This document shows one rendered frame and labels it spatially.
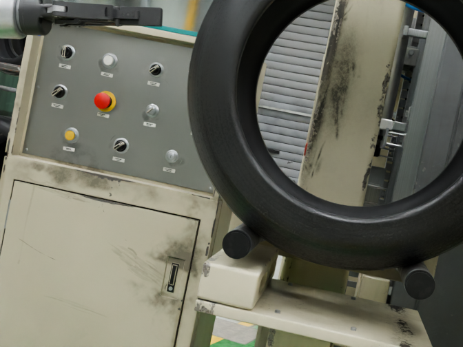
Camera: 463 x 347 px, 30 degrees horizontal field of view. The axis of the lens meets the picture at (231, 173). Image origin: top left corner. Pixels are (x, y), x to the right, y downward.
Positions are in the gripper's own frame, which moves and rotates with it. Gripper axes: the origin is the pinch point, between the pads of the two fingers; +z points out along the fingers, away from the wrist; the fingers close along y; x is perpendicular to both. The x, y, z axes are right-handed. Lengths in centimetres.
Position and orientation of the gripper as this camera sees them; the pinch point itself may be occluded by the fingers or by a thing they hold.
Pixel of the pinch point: (140, 16)
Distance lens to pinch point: 148.0
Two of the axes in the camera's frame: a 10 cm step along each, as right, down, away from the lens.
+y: 1.4, -0.2, 9.9
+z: 9.9, 0.6, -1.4
